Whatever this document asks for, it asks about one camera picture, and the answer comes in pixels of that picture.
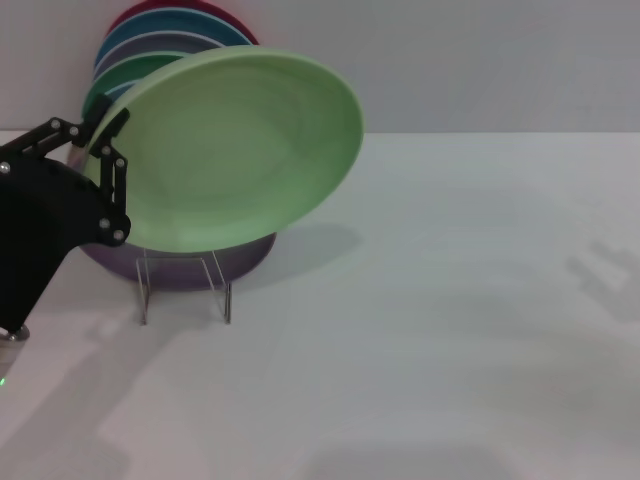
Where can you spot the dark green plate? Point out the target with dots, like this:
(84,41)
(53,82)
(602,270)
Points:
(135,67)

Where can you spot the lilac plate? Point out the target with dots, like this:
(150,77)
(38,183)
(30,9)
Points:
(225,265)

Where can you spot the grey purple plate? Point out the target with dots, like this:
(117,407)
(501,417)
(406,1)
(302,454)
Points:
(150,44)

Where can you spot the light green plate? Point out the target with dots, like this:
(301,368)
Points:
(235,150)

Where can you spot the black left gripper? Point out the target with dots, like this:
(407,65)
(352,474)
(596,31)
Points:
(40,225)

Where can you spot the teal blue plate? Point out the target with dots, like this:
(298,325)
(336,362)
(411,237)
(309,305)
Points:
(165,22)

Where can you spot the light blue plate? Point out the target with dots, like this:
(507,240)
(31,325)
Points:
(120,91)

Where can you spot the red plate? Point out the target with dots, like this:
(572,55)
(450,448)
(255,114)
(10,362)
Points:
(129,8)

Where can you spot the clear plate rack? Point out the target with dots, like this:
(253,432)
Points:
(145,290)

